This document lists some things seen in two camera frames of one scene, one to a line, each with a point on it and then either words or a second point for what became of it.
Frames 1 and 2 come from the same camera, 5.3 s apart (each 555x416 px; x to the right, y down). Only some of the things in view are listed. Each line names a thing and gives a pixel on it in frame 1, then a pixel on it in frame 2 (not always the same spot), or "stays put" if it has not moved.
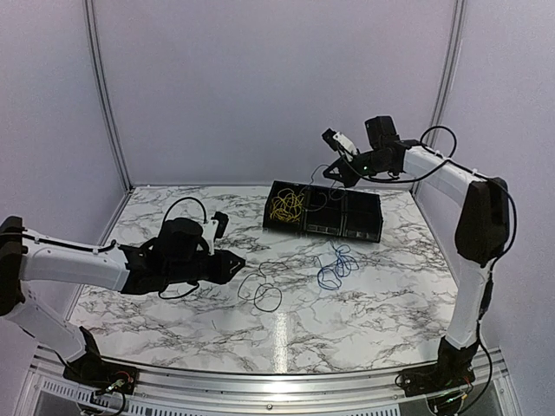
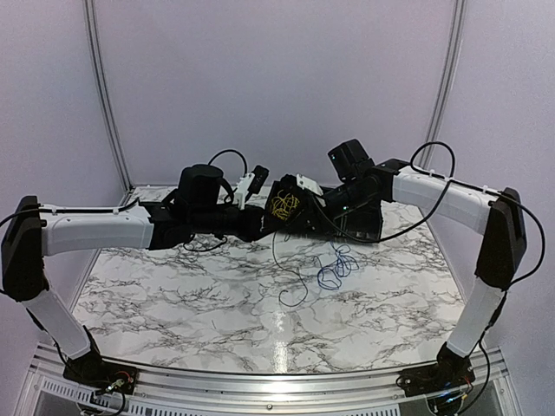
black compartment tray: x=334 y=211 stays put
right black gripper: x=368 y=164 -> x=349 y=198
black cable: x=286 y=268 -> x=290 y=272
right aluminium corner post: x=447 y=81 stays put
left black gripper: x=222 y=273 -> x=251 y=226
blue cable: x=329 y=276 stays put
